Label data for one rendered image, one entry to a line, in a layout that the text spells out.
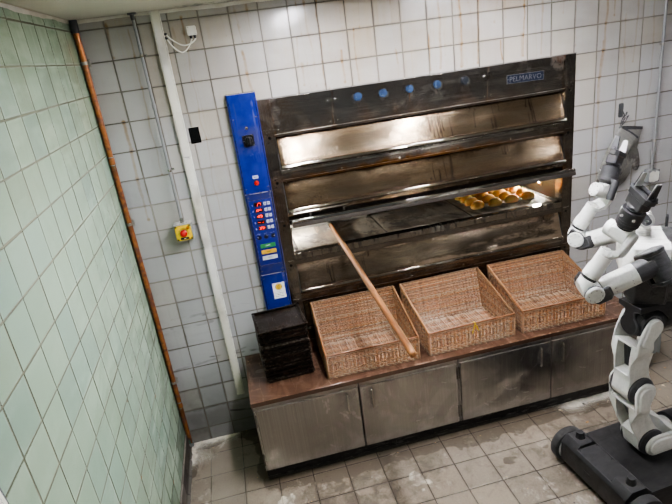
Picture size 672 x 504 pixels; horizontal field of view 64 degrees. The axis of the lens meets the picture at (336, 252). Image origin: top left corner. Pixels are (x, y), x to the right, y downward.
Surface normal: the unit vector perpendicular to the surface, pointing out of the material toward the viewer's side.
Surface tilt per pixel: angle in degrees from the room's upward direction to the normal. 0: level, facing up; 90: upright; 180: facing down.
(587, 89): 90
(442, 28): 90
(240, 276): 90
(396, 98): 90
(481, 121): 70
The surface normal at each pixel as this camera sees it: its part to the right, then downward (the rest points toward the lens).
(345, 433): 0.21, 0.33
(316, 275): 0.15, 0.00
